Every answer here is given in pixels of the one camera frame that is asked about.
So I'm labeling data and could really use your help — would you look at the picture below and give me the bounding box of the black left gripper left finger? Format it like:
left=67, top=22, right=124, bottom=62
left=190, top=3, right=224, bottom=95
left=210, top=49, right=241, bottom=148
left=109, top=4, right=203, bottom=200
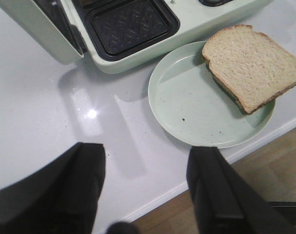
left=0, top=142, right=106, bottom=234

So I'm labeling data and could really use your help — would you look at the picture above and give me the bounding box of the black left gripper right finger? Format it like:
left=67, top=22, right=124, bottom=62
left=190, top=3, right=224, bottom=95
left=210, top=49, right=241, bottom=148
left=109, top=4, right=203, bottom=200
left=187, top=146, right=296, bottom=234

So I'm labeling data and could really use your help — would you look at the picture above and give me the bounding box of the white bread slice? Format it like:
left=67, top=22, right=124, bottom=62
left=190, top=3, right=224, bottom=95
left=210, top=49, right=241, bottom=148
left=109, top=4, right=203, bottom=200
left=202, top=24, right=296, bottom=115

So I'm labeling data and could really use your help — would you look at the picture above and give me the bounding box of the mint green breakfast maker lid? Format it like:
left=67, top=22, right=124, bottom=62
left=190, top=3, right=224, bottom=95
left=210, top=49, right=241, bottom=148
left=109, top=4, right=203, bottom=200
left=0, top=0, right=87, bottom=64

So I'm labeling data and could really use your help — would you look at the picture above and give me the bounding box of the black robot base below table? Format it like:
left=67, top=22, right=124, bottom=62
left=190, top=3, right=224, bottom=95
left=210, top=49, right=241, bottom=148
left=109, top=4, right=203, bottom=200
left=269, top=201, right=296, bottom=225

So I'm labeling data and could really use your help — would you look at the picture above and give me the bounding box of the mint green breakfast maker base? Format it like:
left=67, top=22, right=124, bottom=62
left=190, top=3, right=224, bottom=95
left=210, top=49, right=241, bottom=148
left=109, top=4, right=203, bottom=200
left=61, top=0, right=269, bottom=74

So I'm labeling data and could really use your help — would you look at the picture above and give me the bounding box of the mint green round plate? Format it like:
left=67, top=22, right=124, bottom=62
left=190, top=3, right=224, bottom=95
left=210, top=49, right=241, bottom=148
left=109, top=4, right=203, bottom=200
left=148, top=41, right=275, bottom=148

